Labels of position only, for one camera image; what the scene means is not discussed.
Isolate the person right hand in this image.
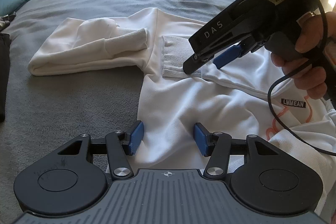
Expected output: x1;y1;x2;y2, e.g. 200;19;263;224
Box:
271;14;327;100

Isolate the plaid dark garment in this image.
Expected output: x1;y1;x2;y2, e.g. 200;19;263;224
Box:
0;12;17;32

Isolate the grey bed blanket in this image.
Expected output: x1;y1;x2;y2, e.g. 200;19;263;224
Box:
1;0;234;223

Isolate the black folded garment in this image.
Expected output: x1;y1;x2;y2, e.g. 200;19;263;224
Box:
0;34;11;123

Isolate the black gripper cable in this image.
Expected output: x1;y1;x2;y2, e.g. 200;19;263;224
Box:
267;0;336;157

